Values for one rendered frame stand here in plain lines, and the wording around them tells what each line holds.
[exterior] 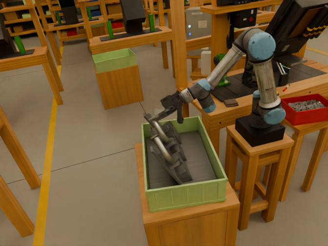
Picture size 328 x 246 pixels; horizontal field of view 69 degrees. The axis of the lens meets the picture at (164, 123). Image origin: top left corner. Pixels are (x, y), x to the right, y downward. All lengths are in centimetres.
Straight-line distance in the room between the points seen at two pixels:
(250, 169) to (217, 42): 121
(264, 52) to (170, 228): 100
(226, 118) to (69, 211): 170
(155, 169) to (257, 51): 86
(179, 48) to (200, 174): 119
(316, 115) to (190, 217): 121
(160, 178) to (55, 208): 149
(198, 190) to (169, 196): 15
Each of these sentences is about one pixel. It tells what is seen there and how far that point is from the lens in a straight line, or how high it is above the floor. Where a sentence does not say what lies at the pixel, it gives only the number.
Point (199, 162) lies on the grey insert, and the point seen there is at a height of 85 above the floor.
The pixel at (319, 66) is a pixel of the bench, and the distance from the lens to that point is 291.
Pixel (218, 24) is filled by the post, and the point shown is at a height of 139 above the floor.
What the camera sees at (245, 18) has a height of 143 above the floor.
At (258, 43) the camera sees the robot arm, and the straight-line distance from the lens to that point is 124.
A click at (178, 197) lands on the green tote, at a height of 88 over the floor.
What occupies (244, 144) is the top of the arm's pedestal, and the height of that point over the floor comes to 85.
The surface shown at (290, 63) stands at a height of 113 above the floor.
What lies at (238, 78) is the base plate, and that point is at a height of 90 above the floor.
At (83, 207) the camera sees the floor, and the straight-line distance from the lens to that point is 257.
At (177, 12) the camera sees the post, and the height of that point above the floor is 154.
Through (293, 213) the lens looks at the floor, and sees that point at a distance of 245.
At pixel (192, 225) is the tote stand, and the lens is 141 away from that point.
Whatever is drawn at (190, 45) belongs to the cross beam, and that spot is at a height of 123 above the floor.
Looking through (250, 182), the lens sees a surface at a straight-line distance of 181.
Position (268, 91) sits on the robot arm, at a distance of 140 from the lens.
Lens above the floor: 187
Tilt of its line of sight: 33 degrees down
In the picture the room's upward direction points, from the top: 7 degrees counter-clockwise
